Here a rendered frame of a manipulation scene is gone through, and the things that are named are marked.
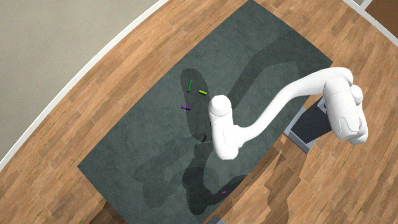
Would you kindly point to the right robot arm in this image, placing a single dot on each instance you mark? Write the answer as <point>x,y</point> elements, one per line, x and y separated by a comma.
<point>343,102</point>

